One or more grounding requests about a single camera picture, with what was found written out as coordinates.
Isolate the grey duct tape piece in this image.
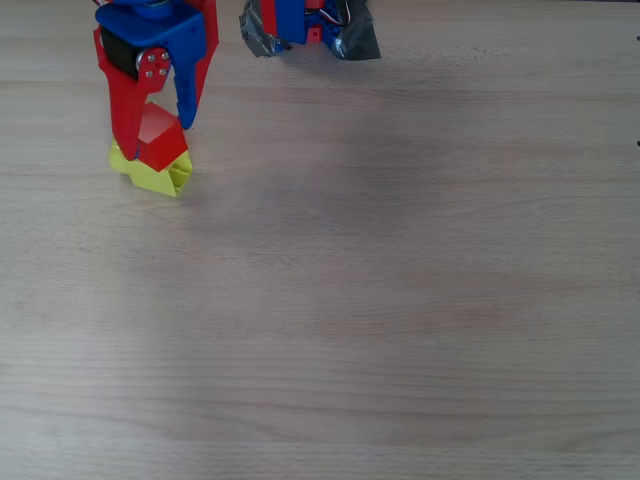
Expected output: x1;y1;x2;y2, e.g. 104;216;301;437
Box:
238;0;294;59
329;0;382;61

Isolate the red cube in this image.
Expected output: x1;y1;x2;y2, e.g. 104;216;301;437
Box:
135;101;190;174

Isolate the red white servo cable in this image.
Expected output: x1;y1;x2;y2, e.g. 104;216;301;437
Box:
319;0;357;26

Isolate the yellow block with round knob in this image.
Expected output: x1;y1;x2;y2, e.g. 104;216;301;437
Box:
108;139;195;199

